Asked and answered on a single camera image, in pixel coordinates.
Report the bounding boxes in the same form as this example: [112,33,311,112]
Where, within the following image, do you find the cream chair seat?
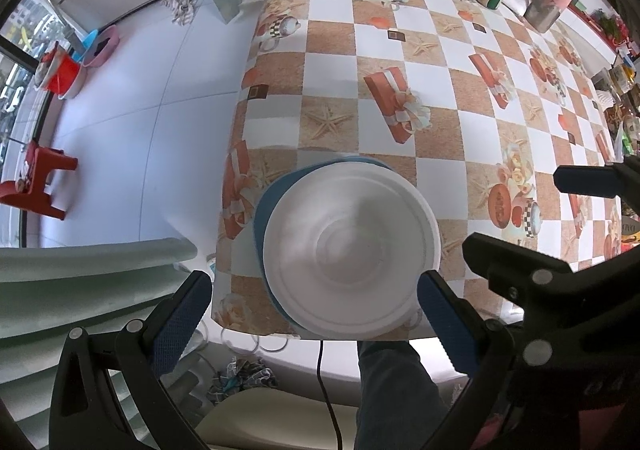
[192,387,361,450]

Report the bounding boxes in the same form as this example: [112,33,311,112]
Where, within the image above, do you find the crumpled patterned cloth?
[206,356,279,404]

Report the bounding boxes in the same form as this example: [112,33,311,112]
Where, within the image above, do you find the patterned floor rag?
[162,0,199,26]

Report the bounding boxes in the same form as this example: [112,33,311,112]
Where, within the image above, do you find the white foam bowl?
[262,161,442,341]

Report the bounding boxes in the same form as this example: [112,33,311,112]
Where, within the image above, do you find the pile of packaged goods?
[590,4,640,165]

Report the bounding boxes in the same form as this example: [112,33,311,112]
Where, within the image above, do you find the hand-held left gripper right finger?
[416,270,516,450]

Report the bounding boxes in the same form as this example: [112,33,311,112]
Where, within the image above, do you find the red bucket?
[46,54,84,93]

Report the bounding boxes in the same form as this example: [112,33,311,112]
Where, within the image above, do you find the red plastic stool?
[0,140,79,221]

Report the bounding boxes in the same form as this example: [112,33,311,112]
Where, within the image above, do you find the black cable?
[316,340,344,450]

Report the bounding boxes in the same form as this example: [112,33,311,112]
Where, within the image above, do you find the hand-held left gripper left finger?
[48,270,213,450]

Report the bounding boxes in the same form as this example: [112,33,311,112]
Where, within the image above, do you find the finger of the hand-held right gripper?
[462,232,575,311]
[554,162,640,218]

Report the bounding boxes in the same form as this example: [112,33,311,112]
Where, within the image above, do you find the person's jeans-clad legs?
[353,341,471,450]

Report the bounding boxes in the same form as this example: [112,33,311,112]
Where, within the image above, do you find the pale green plastic chair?
[0,237,216,450]

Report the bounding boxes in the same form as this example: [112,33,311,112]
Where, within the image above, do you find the checkered printed tablecloth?
[210,0,640,342]

